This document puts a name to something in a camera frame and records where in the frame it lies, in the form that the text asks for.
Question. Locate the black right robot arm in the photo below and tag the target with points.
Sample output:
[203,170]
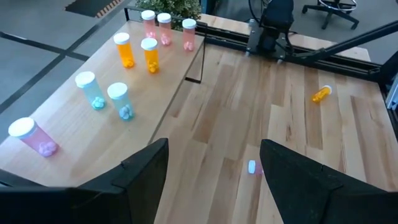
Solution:
[273,18]

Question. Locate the black hazard striped mat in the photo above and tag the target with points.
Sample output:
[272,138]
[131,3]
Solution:
[93,6]

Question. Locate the orange medicine bottle white cap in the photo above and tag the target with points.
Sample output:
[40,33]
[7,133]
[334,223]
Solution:
[126,56]
[151,60]
[320,95]

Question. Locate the blue-grey desk frame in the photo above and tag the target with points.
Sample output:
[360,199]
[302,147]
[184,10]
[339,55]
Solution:
[206,6]

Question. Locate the salmon medicine bottle white cap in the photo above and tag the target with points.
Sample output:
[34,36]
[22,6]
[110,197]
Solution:
[164,32]
[189,37]
[149,26]

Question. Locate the green potted plant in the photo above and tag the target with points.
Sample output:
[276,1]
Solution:
[168,9]

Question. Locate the pink medicine bottle white cap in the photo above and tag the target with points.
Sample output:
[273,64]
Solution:
[252,167]
[40,143]

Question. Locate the wooden shelf black metal legs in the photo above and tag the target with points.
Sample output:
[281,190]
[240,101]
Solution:
[93,140]

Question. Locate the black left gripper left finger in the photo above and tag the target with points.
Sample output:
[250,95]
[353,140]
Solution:
[109,199]

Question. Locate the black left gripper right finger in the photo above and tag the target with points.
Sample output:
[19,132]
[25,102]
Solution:
[311,196]

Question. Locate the black aluminium table frame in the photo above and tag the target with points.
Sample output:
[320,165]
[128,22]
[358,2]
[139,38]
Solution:
[342,69]

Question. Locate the black office chair base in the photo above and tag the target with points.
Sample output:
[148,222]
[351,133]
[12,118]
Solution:
[329,12]

